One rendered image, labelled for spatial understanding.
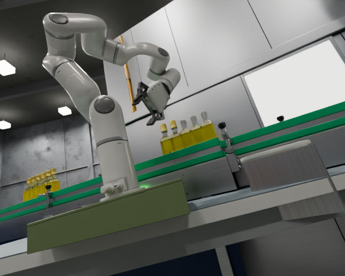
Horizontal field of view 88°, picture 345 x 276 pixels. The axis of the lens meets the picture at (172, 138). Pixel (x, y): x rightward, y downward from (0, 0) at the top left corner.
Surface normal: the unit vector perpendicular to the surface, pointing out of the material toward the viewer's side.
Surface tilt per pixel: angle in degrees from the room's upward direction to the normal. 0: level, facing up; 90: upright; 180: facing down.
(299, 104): 90
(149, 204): 90
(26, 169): 90
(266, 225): 90
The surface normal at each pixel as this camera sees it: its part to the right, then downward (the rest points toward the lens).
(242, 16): -0.40, -0.18
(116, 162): 0.25, -0.33
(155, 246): -0.04, -0.29
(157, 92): 0.76, -0.10
